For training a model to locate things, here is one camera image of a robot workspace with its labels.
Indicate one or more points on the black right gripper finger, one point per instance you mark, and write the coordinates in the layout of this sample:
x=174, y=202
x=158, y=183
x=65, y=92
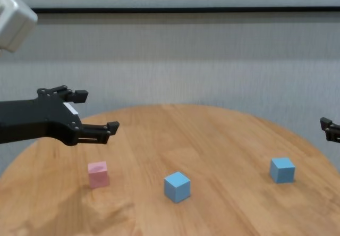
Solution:
x=332, y=132

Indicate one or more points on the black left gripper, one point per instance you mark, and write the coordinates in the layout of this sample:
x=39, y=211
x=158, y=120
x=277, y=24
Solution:
x=40, y=119

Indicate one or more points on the blue building block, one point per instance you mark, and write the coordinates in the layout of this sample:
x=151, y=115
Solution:
x=282, y=170
x=176, y=186

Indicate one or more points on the pink building block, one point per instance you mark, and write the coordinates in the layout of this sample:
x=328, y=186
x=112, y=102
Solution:
x=98, y=175

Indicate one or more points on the black horizontal wall rail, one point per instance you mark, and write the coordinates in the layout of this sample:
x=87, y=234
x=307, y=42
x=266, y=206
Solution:
x=186, y=10

